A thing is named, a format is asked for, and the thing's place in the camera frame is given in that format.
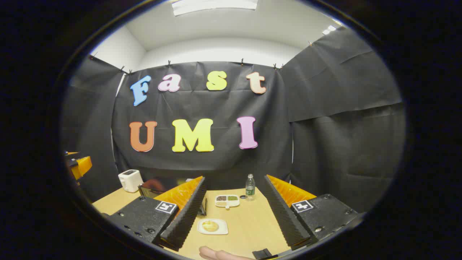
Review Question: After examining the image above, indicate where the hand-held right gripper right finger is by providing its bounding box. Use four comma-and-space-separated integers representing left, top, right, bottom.
260, 174, 366, 251

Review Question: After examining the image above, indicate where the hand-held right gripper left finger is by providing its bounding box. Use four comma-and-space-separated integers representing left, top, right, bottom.
102, 176, 207, 252

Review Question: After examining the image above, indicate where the black electric oven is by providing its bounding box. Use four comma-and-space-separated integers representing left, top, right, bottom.
138, 177, 208, 216

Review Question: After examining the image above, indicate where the white square plate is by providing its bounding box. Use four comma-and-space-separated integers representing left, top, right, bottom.
197, 218, 228, 235

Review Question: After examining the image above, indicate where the clear plastic water bottle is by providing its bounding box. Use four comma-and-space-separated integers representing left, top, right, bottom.
245, 174, 256, 201

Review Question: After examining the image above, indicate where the white toaster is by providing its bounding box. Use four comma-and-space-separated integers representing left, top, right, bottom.
118, 169, 144, 193

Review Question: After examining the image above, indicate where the white divided dish with grains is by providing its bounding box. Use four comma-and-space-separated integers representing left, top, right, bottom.
215, 195, 240, 209

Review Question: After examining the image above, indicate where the ceiling light panel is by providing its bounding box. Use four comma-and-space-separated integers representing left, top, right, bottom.
171, 0, 259, 17

